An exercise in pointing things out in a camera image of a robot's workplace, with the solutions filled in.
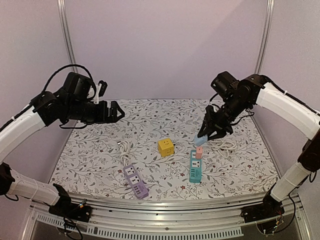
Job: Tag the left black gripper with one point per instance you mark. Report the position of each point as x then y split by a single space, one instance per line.
103 117

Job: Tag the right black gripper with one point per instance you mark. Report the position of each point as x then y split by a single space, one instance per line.
217 122

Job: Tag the grey blue plug adapter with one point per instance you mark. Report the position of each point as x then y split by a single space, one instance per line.
199 141

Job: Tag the pink plug adapter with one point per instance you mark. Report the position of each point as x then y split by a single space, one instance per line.
199 152

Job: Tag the teal power strip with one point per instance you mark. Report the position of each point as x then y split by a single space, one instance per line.
195 168

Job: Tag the yellow cube socket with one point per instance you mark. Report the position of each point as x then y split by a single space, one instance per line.
165 147

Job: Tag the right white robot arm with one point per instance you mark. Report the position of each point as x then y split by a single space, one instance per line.
260 90

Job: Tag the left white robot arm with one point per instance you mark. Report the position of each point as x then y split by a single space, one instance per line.
42 111

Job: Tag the floral table cloth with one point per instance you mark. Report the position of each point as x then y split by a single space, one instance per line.
236 165

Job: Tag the purple power strip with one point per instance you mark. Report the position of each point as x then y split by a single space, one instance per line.
139 188

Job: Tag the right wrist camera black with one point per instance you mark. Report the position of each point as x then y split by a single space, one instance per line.
224 84

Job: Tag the aluminium front rail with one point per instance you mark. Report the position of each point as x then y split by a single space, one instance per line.
130 219

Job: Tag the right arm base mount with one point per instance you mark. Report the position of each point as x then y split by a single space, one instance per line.
267 209

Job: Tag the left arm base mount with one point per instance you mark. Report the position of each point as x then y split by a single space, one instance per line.
65 208

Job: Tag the left aluminium frame post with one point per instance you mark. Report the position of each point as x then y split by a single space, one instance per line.
62 12

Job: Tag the aluminium frame post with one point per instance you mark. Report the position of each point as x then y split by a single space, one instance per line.
62 12
265 36

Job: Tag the right aluminium frame post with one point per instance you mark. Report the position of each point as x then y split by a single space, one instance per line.
265 36

